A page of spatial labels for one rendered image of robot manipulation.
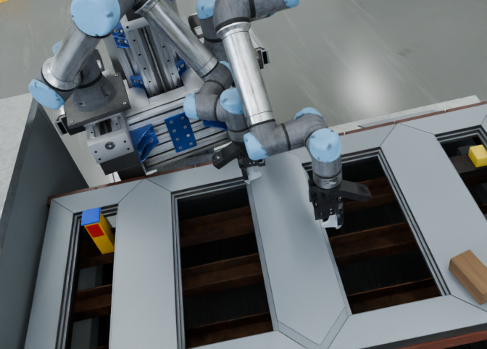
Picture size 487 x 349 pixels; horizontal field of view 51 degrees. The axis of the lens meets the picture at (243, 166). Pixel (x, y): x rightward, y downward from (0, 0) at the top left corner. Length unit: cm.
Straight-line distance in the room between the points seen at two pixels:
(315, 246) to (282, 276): 13
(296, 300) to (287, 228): 24
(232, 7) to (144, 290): 82
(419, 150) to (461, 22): 233
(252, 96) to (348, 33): 261
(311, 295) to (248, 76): 60
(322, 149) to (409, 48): 252
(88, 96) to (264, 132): 75
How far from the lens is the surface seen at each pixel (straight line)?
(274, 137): 132
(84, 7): 140
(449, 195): 163
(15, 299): 165
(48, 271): 171
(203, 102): 148
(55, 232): 180
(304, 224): 154
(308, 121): 134
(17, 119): 199
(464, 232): 155
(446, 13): 409
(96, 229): 174
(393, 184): 166
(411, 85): 339
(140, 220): 169
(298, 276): 145
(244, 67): 135
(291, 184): 165
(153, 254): 159
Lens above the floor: 208
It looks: 45 degrees down
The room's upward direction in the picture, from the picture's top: 14 degrees counter-clockwise
